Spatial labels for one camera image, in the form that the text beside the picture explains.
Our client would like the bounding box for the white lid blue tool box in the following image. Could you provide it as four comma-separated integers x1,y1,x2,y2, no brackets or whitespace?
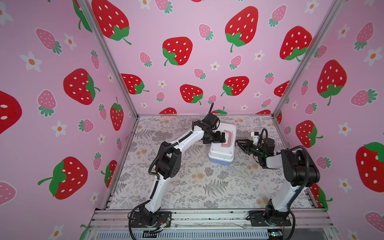
209,123,237,166

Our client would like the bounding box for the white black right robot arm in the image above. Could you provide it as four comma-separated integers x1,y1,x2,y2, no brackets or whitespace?
236,129,321,240

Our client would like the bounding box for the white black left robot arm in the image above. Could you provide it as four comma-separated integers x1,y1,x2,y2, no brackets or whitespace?
128,104,226,240

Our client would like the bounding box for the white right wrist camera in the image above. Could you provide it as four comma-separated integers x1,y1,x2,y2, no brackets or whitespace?
251,132,260,145

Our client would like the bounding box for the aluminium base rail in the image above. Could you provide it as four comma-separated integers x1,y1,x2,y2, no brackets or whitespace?
85,209,341,240

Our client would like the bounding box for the aluminium corner frame post right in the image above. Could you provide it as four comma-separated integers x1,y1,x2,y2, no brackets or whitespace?
272,0,346,120

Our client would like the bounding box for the aluminium corner frame post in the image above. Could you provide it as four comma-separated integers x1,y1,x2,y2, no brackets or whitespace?
79,0,139,119
272,0,346,120

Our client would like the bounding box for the aluminium corner frame post left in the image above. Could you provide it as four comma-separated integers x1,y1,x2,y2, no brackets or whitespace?
79,0,139,119

